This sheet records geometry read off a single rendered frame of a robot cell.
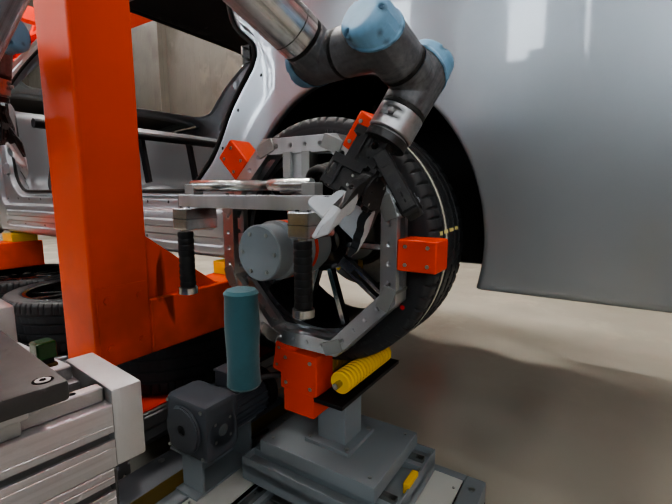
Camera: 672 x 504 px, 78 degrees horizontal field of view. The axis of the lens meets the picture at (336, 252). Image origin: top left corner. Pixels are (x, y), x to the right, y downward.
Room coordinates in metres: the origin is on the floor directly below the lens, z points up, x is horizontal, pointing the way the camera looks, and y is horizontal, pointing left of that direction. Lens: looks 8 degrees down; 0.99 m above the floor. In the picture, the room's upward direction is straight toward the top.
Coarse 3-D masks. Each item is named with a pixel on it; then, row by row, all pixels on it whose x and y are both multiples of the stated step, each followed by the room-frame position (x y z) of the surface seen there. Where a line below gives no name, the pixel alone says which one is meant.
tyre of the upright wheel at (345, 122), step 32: (288, 128) 1.16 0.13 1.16; (320, 128) 1.10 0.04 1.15; (416, 160) 1.03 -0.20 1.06; (416, 192) 0.96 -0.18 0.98; (448, 192) 1.08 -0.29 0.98; (416, 224) 0.95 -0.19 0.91; (448, 224) 1.02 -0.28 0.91; (448, 256) 1.02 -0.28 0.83; (416, 288) 0.95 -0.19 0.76; (448, 288) 1.10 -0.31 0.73; (288, 320) 1.16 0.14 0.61; (384, 320) 1.00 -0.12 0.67; (416, 320) 0.98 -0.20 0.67; (352, 352) 1.05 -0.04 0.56
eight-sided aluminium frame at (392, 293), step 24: (264, 144) 1.09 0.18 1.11; (288, 144) 1.05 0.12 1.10; (312, 144) 1.01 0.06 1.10; (336, 144) 0.97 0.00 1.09; (264, 168) 1.15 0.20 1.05; (240, 192) 1.14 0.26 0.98; (240, 216) 1.20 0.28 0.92; (384, 216) 0.90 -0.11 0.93; (384, 240) 0.91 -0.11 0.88; (240, 264) 1.19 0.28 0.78; (384, 264) 0.91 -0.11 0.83; (384, 288) 0.90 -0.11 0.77; (264, 312) 1.11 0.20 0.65; (384, 312) 0.90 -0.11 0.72; (288, 336) 1.06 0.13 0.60; (312, 336) 1.01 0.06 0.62; (336, 336) 0.97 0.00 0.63; (360, 336) 0.96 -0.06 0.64
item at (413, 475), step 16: (256, 448) 1.23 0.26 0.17; (416, 448) 1.25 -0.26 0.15; (432, 448) 1.23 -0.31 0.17; (256, 464) 1.15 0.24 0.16; (272, 464) 1.18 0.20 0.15; (416, 464) 1.15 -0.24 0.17; (432, 464) 1.20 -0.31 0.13; (256, 480) 1.16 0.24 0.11; (272, 480) 1.12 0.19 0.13; (288, 480) 1.09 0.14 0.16; (304, 480) 1.11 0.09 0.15; (320, 480) 1.09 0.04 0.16; (400, 480) 1.11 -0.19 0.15; (416, 480) 1.09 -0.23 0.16; (288, 496) 1.09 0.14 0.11; (304, 496) 1.06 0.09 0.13; (320, 496) 1.03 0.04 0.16; (336, 496) 1.04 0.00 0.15; (352, 496) 1.03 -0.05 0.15; (384, 496) 1.00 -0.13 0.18; (400, 496) 1.04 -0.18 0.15; (416, 496) 1.09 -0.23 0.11
